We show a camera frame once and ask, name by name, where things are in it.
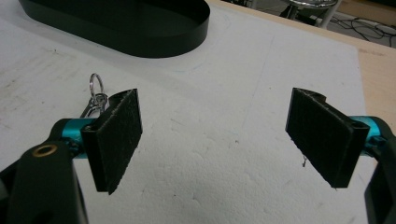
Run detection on black cables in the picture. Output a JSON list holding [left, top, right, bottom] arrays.
[[330, 15, 396, 48]]

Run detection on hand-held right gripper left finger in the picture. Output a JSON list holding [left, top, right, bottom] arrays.
[[49, 88, 144, 196]]

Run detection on silver keyring with clasp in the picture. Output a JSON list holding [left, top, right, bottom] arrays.
[[79, 73, 109, 119]]

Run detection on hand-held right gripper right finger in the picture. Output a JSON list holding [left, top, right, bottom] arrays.
[[285, 87, 389, 189]]

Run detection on white foam mat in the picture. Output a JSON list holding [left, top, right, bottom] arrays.
[[0, 0, 377, 224]]

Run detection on black oval tray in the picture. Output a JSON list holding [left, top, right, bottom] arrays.
[[18, 0, 211, 59]]

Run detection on metal stand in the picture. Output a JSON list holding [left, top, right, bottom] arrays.
[[279, 0, 340, 30]]

